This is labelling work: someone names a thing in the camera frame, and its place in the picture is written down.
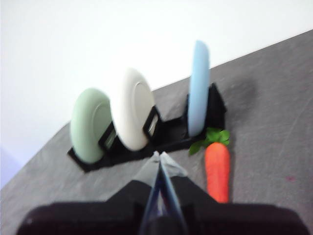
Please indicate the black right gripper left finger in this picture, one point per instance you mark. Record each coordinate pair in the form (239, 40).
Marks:
(85, 218)

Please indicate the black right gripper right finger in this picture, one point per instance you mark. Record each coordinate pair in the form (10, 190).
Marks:
(232, 218)

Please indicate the orange carrot with green leaves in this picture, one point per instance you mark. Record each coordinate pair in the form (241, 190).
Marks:
(217, 171)

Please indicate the pale green plate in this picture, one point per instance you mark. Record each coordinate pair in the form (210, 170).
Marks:
(85, 127)

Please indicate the black plate rack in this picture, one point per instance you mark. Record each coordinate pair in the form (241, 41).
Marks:
(171, 133)

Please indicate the cream white plate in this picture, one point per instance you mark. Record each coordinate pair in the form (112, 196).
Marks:
(127, 110)

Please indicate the light blue plate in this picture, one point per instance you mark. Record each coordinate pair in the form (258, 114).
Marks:
(199, 93)

